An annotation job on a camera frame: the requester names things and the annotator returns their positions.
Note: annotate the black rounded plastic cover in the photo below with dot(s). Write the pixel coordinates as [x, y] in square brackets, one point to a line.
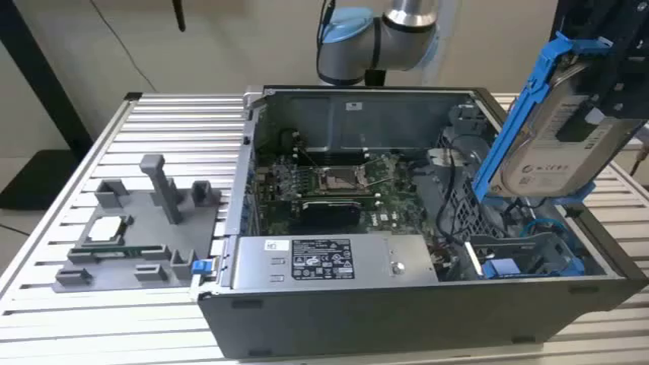
[329, 214]

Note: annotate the metal disk bay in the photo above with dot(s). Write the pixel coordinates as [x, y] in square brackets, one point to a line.
[507, 240]

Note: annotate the CPU socket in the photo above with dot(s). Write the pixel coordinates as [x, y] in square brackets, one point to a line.
[337, 182]

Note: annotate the silver chipset heat sink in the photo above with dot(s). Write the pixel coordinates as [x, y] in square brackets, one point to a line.
[389, 218]

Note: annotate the silver power supply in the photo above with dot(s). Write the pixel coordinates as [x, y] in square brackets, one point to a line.
[375, 258]

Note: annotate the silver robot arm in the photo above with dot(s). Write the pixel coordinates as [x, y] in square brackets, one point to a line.
[400, 42]

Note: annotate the green RAM stick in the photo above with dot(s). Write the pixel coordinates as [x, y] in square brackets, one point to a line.
[132, 251]

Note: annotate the black post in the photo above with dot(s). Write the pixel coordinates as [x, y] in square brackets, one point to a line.
[35, 68]

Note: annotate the black open PC case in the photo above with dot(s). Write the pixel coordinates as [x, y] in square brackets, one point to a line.
[355, 323]

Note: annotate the perforated metal drive cage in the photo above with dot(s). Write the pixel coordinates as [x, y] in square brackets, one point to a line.
[456, 190]

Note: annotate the thin metal locking lever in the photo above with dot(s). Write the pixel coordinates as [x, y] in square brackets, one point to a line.
[307, 157]

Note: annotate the green motherboard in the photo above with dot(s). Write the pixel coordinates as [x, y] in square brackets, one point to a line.
[400, 205]

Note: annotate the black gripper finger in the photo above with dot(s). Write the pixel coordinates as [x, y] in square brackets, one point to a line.
[580, 123]

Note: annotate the grey parts rack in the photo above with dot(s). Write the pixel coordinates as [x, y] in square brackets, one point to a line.
[152, 224]

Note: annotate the silver CPU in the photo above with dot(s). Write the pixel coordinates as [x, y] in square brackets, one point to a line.
[107, 228]

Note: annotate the black expansion slot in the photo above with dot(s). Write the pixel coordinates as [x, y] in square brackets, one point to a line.
[332, 154]
[332, 161]

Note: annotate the blue case latch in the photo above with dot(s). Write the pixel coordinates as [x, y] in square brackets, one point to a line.
[201, 266]

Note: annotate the hard disk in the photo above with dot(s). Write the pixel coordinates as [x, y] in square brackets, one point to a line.
[548, 156]

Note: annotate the black antenna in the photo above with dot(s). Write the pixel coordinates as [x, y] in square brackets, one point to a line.
[179, 15]

